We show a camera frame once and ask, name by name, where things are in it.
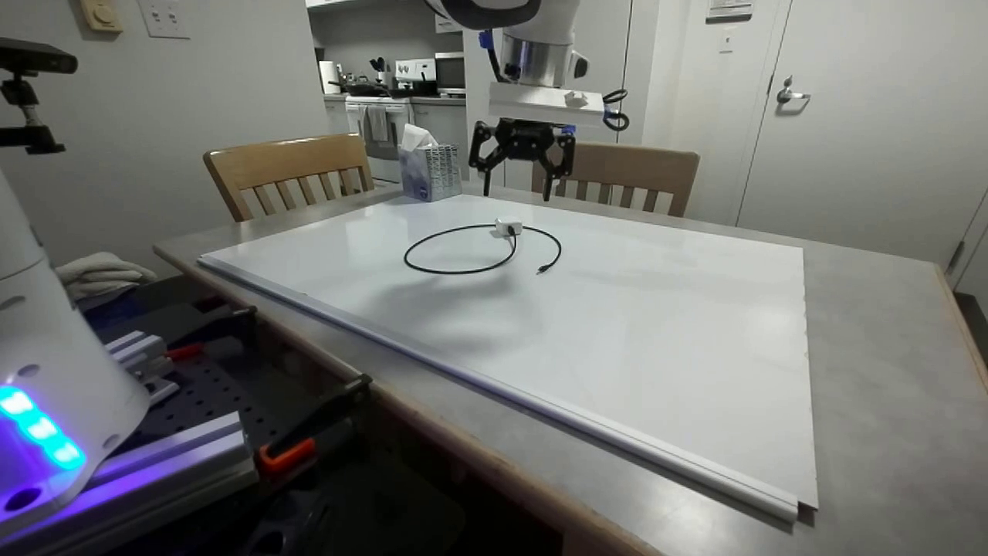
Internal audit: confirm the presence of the white charger adapter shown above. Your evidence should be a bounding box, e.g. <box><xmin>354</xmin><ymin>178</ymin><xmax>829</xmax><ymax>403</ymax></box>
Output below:
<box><xmin>490</xmin><ymin>221</ymin><xmax>521</xmax><ymax>238</ymax></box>

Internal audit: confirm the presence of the white board mat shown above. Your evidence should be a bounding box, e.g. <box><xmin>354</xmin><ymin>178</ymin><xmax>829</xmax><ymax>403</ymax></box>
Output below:
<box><xmin>199</xmin><ymin>193</ymin><xmax>819</xmax><ymax>519</ymax></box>

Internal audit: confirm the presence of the black camera on stand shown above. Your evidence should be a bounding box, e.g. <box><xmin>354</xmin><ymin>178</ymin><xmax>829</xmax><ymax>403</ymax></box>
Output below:
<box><xmin>0</xmin><ymin>37</ymin><xmax>76</xmax><ymax>154</ymax></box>

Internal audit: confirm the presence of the orange black clamp near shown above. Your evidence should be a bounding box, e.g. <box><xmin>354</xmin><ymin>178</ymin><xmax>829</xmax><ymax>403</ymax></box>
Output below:
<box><xmin>252</xmin><ymin>376</ymin><xmax>369</xmax><ymax>477</ymax></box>

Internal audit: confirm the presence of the black charger cable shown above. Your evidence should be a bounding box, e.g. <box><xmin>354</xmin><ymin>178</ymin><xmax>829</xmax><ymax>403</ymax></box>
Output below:
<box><xmin>402</xmin><ymin>220</ymin><xmax>566</xmax><ymax>277</ymax></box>

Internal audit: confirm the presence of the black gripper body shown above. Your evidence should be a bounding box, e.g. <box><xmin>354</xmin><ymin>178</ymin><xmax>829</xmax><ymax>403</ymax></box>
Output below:
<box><xmin>495</xmin><ymin>117</ymin><xmax>562</xmax><ymax>157</ymax></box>

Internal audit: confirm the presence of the white door with handle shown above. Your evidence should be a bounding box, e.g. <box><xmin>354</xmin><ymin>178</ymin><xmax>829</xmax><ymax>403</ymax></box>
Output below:
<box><xmin>741</xmin><ymin>0</ymin><xmax>988</xmax><ymax>266</ymax></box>

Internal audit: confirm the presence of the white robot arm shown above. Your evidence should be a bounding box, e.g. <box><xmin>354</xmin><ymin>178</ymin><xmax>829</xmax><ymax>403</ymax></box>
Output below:
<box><xmin>426</xmin><ymin>0</ymin><xmax>601</xmax><ymax>193</ymax></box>

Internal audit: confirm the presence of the blue tissue box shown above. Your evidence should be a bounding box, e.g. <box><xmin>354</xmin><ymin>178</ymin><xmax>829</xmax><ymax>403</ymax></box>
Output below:
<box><xmin>398</xmin><ymin>124</ymin><xmax>460</xmax><ymax>201</ymax></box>

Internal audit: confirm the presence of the black perforated breadboard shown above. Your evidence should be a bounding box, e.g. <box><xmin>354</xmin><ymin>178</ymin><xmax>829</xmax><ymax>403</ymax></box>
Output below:
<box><xmin>82</xmin><ymin>277</ymin><xmax>336</xmax><ymax>449</ymax></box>

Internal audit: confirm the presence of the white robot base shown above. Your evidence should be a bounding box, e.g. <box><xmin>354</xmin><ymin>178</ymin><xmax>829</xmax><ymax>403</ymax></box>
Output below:
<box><xmin>0</xmin><ymin>173</ymin><xmax>147</xmax><ymax>544</ymax></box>

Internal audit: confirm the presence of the aluminium extrusion rail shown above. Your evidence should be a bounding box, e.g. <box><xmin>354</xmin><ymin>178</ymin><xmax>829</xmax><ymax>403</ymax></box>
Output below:
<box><xmin>0</xmin><ymin>410</ymin><xmax>258</xmax><ymax>556</ymax></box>

